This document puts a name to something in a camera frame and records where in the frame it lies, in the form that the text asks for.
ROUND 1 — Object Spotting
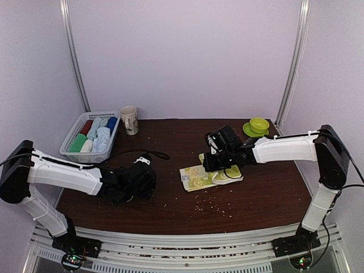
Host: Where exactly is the yellow green patterned towel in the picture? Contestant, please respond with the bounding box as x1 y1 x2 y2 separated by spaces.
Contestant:
179 154 243 192

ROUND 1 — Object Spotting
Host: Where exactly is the green saucer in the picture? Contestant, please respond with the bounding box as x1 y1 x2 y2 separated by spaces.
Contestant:
242 122 269 138

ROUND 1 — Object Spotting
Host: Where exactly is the left aluminium frame post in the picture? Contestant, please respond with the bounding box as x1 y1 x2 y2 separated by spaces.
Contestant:
59 0 91 112

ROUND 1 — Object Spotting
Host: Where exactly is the light blue towel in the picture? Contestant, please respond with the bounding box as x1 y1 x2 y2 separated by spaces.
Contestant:
92 127 110 153
86 117 102 140

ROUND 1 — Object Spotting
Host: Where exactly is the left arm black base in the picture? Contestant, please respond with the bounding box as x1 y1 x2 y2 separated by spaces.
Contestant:
52 236 102 258

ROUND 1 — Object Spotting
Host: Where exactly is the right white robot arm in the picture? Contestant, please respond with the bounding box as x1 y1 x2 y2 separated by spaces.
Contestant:
203 125 349 251

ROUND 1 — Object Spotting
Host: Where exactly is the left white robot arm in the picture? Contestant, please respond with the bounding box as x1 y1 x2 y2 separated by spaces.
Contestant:
1 140 157 253

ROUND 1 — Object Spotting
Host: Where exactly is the rolled pale teal towel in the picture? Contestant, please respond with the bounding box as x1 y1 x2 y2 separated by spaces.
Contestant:
100 118 109 127

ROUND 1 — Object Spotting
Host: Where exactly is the green cup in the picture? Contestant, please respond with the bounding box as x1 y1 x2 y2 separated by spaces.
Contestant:
249 117 270 133

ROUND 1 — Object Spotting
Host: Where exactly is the rolled brown towel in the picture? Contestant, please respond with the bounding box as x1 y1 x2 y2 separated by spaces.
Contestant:
79 120 93 136

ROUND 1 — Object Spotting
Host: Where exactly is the beige ceramic mug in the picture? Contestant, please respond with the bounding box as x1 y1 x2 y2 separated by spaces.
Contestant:
119 106 139 136

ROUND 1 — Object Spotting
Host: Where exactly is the right aluminium frame post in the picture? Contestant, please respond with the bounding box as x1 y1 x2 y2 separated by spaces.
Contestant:
275 0 311 129

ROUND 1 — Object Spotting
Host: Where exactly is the aluminium frame post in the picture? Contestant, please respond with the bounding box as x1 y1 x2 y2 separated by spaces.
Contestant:
275 0 311 129
59 0 91 112

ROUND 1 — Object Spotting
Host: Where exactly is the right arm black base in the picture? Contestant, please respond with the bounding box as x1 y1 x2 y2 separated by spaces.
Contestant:
272 235 321 257

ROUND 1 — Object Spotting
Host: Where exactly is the rolled green towel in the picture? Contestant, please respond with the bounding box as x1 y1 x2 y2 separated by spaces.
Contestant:
68 133 87 152

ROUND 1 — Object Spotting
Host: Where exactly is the rolled dark blue towel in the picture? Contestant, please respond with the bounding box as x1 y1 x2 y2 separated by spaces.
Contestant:
106 117 118 133

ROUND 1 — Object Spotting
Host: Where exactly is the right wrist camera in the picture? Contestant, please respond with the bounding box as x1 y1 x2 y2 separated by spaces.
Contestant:
204 125 243 155

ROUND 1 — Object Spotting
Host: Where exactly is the rolled white towel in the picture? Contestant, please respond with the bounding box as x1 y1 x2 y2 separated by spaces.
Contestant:
80 139 93 153

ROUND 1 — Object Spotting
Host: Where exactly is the rolled light blue towel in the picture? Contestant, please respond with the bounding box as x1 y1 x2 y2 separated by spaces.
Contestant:
86 117 102 140

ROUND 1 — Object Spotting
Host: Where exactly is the white plastic basket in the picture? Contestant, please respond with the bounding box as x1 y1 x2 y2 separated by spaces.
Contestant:
59 110 120 163

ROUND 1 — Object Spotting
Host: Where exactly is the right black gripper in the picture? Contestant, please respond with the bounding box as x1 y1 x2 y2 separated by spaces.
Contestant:
203 149 234 172

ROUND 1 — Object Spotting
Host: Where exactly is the aluminium front rail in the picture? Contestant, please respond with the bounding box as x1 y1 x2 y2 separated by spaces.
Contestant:
20 224 353 272

